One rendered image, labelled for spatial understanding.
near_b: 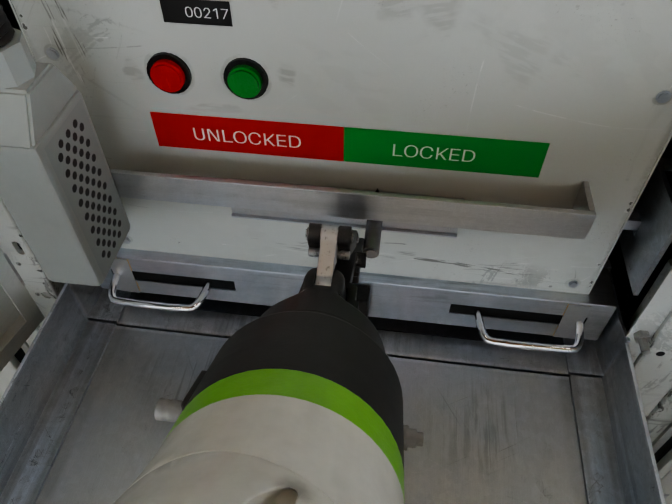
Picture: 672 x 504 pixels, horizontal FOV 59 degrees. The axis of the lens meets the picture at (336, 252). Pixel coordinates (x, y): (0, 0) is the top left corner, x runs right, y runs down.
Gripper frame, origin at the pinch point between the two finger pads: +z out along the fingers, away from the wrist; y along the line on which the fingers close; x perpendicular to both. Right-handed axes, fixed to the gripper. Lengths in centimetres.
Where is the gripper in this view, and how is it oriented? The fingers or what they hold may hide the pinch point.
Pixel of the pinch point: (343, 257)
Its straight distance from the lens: 47.4
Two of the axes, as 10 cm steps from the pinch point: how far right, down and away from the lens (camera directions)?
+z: 1.0, -3.1, 9.5
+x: 9.9, 0.9, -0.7
